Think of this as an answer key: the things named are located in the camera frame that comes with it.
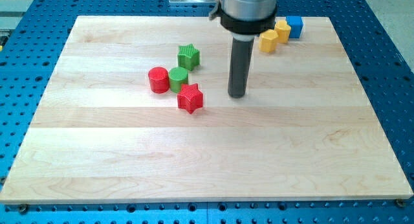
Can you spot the red star block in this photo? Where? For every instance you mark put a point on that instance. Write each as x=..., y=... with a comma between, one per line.
x=190, y=98

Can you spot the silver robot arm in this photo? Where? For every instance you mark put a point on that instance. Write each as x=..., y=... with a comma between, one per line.
x=245, y=17

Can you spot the green star block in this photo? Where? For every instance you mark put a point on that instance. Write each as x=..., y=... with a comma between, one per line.
x=188, y=57

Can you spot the green cylinder block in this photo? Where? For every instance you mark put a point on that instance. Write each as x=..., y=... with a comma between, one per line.
x=177, y=77

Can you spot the red cylinder block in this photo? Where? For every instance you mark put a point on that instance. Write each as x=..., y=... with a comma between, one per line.
x=158, y=79

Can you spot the wooden board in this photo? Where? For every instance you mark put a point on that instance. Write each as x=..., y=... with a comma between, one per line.
x=305, y=130

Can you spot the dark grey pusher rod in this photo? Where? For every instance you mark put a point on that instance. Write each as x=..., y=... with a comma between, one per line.
x=241, y=54

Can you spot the yellow hexagon block front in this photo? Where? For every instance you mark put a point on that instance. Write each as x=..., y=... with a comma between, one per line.
x=268, y=41

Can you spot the yellow hexagon block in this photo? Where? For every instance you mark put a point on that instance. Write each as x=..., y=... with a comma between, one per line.
x=268, y=41
x=283, y=29

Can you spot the yellow hexagon block rear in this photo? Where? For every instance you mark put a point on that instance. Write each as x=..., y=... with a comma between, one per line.
x=283, y=29

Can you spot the blue cube block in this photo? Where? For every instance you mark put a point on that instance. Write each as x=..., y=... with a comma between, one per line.
x=296, y=24

